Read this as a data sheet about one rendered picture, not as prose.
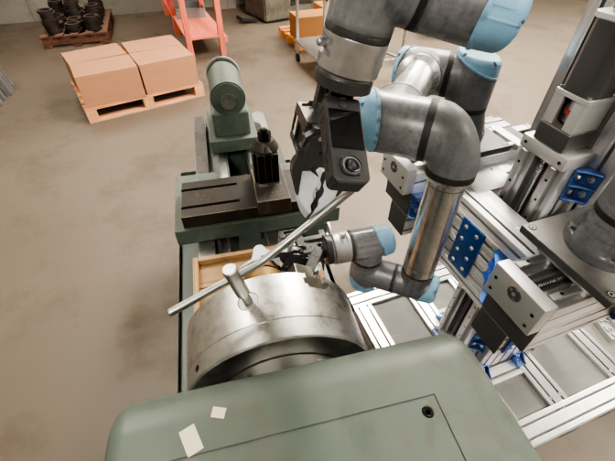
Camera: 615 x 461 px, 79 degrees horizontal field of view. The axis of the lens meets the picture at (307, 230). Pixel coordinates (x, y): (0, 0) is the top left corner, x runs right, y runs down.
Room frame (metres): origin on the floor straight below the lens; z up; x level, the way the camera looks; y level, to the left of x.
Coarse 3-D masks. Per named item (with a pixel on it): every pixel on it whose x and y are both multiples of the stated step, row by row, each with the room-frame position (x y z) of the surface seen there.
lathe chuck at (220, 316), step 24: (264, 288) 0.36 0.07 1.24; (288, 288) 0.36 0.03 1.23; (312, 288) 0.38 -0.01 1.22; (336, 288) 0.41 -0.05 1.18; (216, 312) 0.33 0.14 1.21; (240, 312) 0.32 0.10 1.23; (264, 312) 0.32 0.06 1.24; (288, 312) 0.32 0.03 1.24; (312, 312) 0.33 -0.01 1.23; (336, 312) 0.34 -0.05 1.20; (192, 336) 0.32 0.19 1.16; (216, 336) 0.29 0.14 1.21; (192, 360) 0.28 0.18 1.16
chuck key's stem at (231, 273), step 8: (232, 264) 0.34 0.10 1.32; (224, 272) 0.33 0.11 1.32; (232, 272) 0.33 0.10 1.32; (232, 280) 0.33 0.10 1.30; (240, 280) 0.33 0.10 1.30; (232, 288) 0.33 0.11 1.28; (240, 288) 0.33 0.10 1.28; (248, 288) 0.34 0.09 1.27; (240, 296) 0.33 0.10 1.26; (248, 296) 0.34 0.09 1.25; (248, 304) 0.33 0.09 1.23
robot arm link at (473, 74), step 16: (464, 48) 1.01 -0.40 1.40; (448, 64) 0.99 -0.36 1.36; (464, 64) 0.97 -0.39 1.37; (480, 64) 0.94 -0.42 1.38; (496, 64) 0.95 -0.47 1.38; (448, 80) 0.97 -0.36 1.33; (464, 80) 0.95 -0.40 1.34; (480, 80) 0.94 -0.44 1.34; (496, 80) 0.96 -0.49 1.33; (448, 96) 0.98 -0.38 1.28; (464, 96) 0.95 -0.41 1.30; (480, 96) 0.94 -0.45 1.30
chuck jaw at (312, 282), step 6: (294, 264) 0.44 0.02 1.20; (300, 264) 0.45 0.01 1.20; (288, 270) 0.44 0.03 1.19; (294, 270) 0.43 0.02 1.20; (300, 270) 0.43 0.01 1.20; (306, 270) 0.44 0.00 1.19; (306, 276) 0.40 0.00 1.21; (312, 276) 0.43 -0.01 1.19; (306, 282) 0.39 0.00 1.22; (312, 282) 0.40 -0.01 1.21; (318, 282) 0.40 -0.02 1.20; (324, 288) 0.39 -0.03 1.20
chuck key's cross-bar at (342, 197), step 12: (348, 192) 0.43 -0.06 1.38; (336, 204) 0.41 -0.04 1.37; (312, 216) 0.40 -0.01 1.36; (324, 216) 0.40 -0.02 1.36; (300, 228) 0.39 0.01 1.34; (288, 240) 0.38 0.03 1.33; (276, 252) 0.36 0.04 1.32; (252, 264) 0.35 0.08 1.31; (216, 288) 0.32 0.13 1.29; (192, 300) 0.30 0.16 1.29; (168, 312) 0.29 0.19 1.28
